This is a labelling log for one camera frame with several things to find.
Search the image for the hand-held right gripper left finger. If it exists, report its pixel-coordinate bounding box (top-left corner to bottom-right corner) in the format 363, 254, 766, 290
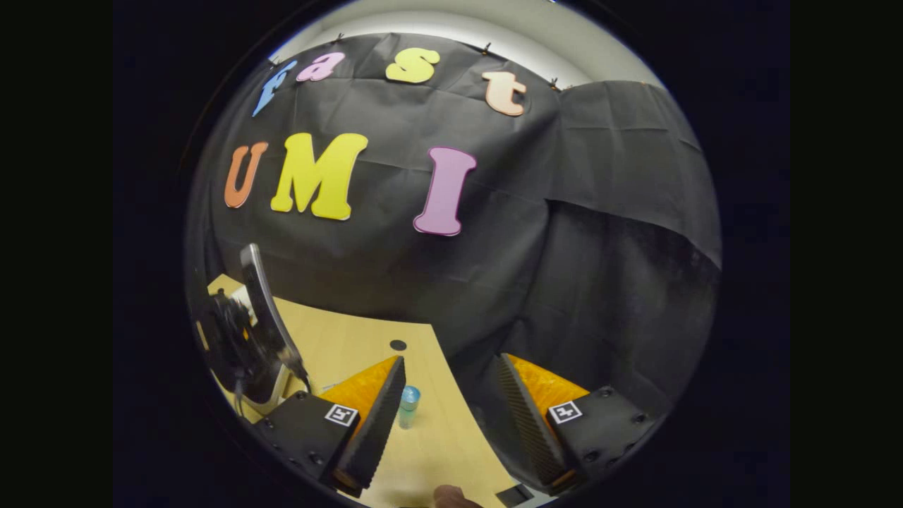
253, 355, 408, 498

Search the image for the blue capped skincare bottle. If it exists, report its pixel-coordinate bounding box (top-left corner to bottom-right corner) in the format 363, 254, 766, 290
397, 385, 422, 430

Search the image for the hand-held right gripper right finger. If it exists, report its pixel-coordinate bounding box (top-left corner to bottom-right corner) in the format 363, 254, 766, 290
494, 353, 658, 495

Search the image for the black backdrop cloth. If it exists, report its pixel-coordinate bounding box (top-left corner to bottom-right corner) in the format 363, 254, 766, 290
185, 32, 722, 488

